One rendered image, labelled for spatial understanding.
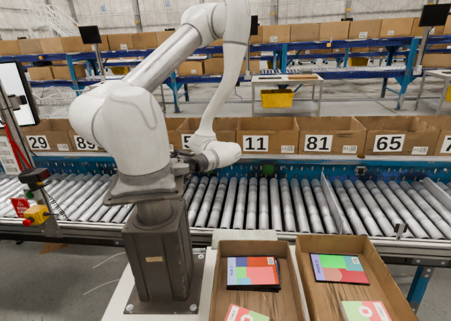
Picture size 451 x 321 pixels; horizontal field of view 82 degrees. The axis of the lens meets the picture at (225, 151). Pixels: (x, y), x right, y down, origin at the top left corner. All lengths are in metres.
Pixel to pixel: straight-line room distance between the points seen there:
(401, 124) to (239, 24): 1.44
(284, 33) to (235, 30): 5.01
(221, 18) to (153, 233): 0.82
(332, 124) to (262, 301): 1.34
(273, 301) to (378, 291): 0.38
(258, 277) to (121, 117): 0.73
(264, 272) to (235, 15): 0.97
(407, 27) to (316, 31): 1.74
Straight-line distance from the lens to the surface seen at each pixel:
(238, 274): 1.06
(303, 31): 6.12
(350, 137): 1.74
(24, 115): 1.58
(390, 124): 2.13
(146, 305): 1.09
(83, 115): 0.87
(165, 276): 0.98
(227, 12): 1.12
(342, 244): 1.23
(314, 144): 1.71
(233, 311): 0.99
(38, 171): 1.45
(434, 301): 2.32
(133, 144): 0.71
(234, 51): 1.09
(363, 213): 1.53
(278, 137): 1.66
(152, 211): 0.86
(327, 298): 1.09
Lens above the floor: 1.61
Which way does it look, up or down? 25 degrees down
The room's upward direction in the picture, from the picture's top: 3 degrees counter-clockwise
